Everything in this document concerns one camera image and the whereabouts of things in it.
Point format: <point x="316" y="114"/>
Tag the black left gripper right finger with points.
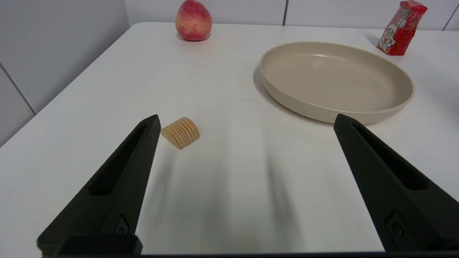
<point x="394" y="193"/>

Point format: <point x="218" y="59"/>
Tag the red pink peach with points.
<point x="193" y="21"/>

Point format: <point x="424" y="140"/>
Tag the beige round plate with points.
<point x="333" y="82"/>

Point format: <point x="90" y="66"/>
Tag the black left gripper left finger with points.
<point x="118" y="186"/>

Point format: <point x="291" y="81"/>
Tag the ridged wooden block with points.
<point x="181" y="133"/>

